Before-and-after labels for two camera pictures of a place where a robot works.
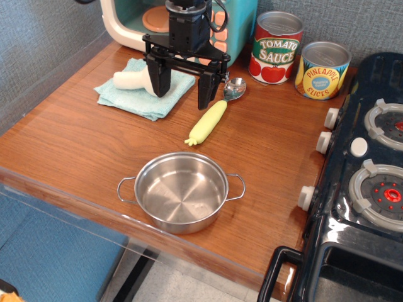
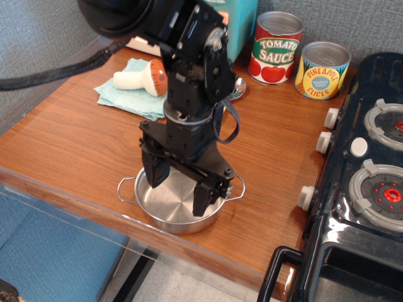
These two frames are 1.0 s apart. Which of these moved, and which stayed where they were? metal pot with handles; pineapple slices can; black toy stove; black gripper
Moved: black gripper
Stayed: metal pot with handles; pineapple slices can; black toy stove
